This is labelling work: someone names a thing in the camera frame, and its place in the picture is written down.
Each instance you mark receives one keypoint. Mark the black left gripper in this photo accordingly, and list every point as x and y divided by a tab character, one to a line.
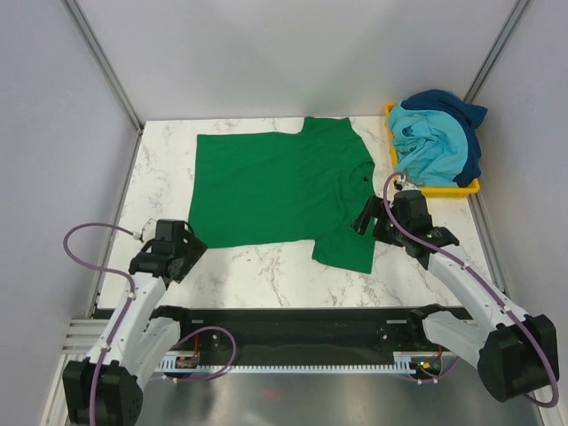
194	251

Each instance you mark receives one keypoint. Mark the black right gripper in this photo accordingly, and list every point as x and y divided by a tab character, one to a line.
374	208

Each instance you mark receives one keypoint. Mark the green t shirt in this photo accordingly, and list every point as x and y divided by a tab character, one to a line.
273	187

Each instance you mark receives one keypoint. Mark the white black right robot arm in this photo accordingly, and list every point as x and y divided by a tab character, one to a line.
513	352

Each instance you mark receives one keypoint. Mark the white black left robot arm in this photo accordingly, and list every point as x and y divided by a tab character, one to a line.
107	386

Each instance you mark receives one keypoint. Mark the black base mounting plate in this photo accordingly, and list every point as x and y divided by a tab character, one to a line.
296	334

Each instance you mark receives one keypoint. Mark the light blue t shirt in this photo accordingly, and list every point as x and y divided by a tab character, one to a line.
431	146

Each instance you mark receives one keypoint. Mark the yellow plastic tray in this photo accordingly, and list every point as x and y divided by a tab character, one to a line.
434	192

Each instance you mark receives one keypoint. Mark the dark blue t shirt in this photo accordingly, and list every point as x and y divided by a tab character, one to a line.
469	116

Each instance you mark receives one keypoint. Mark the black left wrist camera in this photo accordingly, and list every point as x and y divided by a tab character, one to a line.
173	231

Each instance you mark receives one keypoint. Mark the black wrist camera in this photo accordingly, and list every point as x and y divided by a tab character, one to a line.
410	206
173	231

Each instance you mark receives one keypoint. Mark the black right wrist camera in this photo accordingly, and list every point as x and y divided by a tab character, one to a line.
410	206

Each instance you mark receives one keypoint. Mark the grey slotted cable duct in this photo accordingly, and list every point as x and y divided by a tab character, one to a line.
179	363

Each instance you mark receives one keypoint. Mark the aluminium extrusion rail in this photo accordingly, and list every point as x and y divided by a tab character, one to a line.
83	334

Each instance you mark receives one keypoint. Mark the right aluminium corner post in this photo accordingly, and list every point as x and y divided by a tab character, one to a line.
500	42

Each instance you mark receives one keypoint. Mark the aluminium corner post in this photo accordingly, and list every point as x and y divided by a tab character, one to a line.
87	33
500	42

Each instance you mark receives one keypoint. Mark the left aluminium corner post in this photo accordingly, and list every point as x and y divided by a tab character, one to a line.
87	33

